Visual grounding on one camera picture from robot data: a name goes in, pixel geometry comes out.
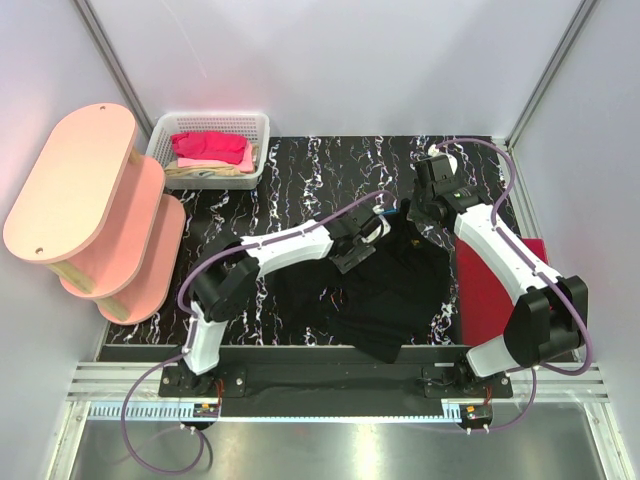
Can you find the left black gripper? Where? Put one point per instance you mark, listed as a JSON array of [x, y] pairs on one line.
[[346, 262]]

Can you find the black t-shirt with daisy print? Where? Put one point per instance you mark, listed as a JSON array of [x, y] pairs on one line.
[[376, 307]]

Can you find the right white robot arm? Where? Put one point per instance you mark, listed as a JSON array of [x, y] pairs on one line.
[[473, 218]]

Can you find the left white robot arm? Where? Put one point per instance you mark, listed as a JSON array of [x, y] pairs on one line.
[[221, 281]]

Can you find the black marbled table mat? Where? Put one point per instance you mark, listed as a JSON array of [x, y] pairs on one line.
[[302, 177]]

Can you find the folded red t-shirt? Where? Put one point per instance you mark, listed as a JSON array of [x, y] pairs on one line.
[[480, 300]]

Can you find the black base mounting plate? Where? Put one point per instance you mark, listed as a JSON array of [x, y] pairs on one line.
[[434, 372]]

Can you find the light pink garment in basket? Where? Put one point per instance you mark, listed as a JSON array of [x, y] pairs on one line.
[[245, 166]]

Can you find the white plastic laundry basket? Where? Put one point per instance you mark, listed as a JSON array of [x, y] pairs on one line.
[[255, 127]]

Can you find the magenta t-shirt in basket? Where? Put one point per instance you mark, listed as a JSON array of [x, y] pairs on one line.
[[209, 145]]

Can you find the beige garment in basket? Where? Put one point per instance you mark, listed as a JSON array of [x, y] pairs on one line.
[[173, 170]]

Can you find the pink three-tier wooden shelf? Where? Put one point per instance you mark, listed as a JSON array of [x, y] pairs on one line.
[[94, 211]]

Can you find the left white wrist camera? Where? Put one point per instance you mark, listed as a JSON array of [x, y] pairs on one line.
[[374, 229]]

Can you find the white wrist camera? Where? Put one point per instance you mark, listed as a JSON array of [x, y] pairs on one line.
[[374, 229], [434, 151]]

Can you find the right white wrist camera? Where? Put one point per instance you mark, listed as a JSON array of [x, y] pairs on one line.
[[434, 151]]

